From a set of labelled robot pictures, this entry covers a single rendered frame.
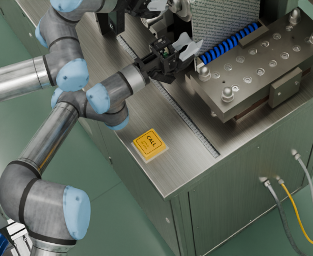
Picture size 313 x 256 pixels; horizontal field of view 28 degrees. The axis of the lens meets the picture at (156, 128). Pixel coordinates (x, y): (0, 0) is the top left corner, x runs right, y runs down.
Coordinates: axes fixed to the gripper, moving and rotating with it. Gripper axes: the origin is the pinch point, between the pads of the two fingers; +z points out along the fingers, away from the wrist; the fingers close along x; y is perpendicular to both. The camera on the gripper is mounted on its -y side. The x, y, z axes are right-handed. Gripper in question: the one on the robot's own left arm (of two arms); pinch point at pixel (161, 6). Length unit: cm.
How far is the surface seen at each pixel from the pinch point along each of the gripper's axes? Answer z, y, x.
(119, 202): 58, -112, 12
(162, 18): 4.4, -4.6, 1.1
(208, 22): 12.7, 0.7, -7.0
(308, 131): 61, -24, -32
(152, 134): 6.9, -34.5, -15.0
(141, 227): 59, -111, -4
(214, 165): 16.4, -30.9, -32.6
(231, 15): 21.1, 3.2, -7.0
